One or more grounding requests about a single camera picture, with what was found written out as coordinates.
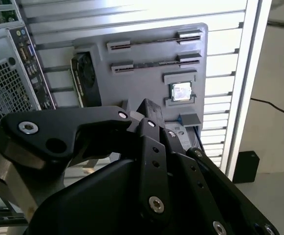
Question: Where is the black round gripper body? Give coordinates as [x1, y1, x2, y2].
[28, 156, 213, 235]

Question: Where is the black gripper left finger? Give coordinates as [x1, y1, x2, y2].
[0, 98, 173, 217]

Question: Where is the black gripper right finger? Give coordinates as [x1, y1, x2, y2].
[152, 101, 281, 235]

